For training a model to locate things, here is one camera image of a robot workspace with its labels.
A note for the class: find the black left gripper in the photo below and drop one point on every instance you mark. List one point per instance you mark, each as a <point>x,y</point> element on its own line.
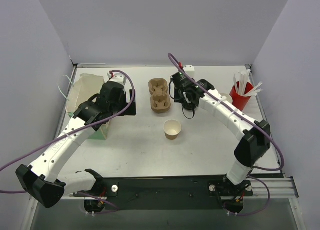
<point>129,106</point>

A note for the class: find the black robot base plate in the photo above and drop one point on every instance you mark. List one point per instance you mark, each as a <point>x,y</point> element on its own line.
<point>204,192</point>

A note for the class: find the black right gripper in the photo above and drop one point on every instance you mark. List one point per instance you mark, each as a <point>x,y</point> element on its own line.
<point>176,90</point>

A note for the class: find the white wrapped straws bundle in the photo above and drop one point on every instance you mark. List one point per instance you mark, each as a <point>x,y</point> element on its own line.
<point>243,81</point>

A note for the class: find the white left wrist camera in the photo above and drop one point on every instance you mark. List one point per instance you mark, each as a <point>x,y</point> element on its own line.
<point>117,78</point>

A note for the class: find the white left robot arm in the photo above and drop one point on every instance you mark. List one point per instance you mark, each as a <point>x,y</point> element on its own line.
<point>42,179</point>

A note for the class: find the brown paper coffee cup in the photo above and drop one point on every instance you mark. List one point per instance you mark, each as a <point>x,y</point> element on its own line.
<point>172,128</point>

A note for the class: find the stack of paper cups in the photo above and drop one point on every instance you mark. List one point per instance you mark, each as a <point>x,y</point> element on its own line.
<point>227,97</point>

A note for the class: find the red straw holder cup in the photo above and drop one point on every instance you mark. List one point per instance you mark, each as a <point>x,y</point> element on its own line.
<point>240,101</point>

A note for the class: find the brown pulp cup carrier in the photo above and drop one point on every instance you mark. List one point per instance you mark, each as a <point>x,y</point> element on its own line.
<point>160,100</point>

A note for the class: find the green paper takeout bag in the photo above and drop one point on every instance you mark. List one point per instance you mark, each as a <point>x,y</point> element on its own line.
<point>82,92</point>

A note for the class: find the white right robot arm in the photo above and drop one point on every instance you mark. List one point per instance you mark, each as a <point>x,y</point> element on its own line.
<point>252,143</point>

